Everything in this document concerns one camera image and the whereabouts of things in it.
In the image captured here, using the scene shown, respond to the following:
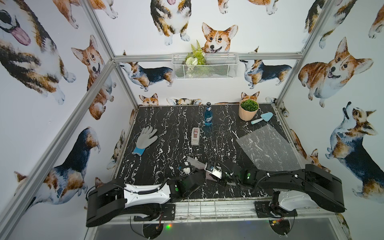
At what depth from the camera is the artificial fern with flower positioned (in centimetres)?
83

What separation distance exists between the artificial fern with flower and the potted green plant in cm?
37

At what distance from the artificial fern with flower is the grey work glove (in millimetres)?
488

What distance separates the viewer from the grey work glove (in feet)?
3.18

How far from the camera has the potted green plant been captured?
1.06 m
